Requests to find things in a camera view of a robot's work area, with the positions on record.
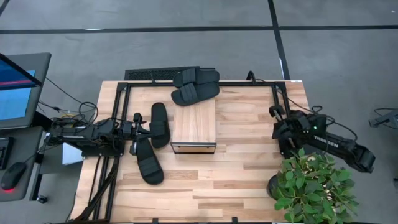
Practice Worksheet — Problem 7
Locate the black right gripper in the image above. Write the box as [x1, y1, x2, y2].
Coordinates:
[269, 105, 312, 147]

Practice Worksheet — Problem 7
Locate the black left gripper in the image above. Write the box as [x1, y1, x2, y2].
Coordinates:
[119, 112, 154, 156]

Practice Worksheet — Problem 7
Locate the black rubber slide sandal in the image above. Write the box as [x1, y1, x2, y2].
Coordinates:
[136, 138, 165, 186]
[172, 67, 220, 88]
[170, 81, 221, 107]
[149, 101, 171, 149]

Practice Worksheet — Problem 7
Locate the black keyboard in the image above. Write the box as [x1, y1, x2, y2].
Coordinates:
[124, 65, 201, 81]
[0, 136, 14, 170]

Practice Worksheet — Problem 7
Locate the potted green leafy plant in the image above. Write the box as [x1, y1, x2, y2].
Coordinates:
[266, 147, 361, 224]

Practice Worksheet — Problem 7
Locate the grey floor stand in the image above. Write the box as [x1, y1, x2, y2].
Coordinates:
[368, 107, 398, 128]

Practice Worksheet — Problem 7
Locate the grey desk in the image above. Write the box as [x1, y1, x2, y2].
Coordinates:
[0, 126, 44, 203]

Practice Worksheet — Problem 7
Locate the computer monitor blue screen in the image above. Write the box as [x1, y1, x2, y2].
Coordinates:
[0, 52, 52, 130]

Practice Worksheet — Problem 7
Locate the black computer mouse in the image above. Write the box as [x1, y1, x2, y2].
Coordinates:
[0, 161, 27, 191]

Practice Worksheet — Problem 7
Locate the wooden shelf black metal frame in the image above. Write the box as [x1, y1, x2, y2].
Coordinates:
[170, 67, 218, 155]

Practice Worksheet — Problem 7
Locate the black cable loop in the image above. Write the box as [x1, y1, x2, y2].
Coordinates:
[246, 70, 259, 85]

